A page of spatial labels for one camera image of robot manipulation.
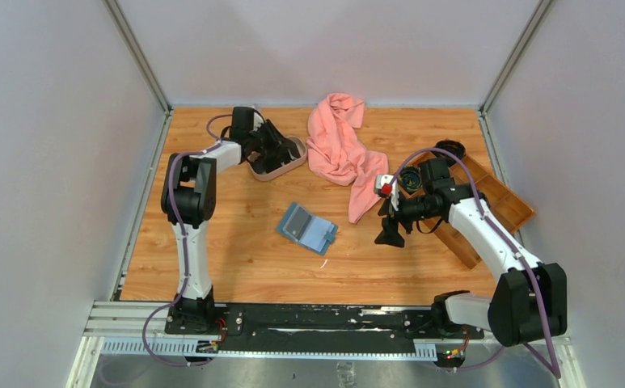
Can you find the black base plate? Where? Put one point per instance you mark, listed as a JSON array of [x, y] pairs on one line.
[[316, 329]]

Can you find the pink cloth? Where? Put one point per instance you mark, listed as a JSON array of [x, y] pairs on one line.
[[336, 154]]

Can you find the black VIP card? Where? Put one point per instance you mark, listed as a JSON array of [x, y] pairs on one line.
[[297, 223]]

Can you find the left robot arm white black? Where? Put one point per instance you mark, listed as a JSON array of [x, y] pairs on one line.
[[189, 198]]

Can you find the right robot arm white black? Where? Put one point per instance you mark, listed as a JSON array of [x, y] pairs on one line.
[[530, 300]]

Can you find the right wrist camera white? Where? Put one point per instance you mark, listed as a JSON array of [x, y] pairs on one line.
[[385, 186]]

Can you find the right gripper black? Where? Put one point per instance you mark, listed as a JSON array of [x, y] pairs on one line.
[[390, 235]]

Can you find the black tape roll upper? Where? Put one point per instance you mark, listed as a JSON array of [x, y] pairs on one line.
[[453, 147]]

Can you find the wooden compartment tray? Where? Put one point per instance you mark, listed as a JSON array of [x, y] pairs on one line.
[[482, 214]]

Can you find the blue leather card holder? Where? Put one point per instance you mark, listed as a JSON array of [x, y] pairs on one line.
[[319, 235]]

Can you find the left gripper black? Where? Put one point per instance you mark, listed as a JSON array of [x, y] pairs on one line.
[[273, 136]]

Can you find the pink oval tray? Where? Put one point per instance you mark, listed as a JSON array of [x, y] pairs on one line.
[[256, 169]]

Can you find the aluminium rail frame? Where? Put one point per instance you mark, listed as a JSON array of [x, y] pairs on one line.
[[124, 344]]

